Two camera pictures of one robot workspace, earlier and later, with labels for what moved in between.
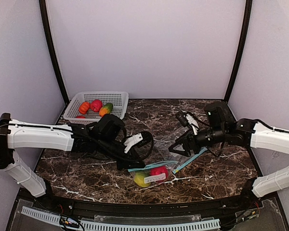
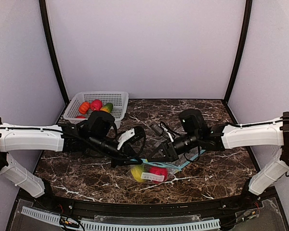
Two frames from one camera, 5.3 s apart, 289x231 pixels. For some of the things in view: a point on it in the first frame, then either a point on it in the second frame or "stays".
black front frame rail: (87, 208) stays
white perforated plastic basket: (119, 99) stays
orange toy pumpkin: (84, 107) stays
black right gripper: (189, 144) → (167, 151)
